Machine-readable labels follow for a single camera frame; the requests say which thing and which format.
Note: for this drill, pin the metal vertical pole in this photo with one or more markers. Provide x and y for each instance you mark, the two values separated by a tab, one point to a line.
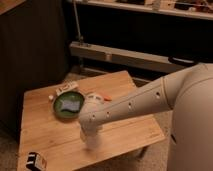
79	37

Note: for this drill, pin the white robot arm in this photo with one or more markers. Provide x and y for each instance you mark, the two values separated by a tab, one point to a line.
188	93

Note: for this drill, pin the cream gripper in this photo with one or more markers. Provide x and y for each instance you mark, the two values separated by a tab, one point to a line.
86	134

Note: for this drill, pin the white red flat package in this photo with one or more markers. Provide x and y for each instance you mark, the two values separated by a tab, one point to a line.
69	86

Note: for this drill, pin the grey metal rail beam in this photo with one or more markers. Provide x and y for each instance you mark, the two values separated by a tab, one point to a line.
124	57

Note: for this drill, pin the black and white eraser box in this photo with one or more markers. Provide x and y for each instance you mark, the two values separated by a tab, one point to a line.
35	162

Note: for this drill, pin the black handle on rail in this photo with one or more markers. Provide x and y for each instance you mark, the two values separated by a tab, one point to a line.
186	63

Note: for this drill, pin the blue cloth on plate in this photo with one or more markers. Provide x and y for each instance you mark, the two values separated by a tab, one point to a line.
70	105

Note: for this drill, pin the green plate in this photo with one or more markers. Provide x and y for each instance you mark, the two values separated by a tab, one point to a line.
70	96

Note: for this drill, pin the small white round object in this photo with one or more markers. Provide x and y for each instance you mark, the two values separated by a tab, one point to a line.
51	97

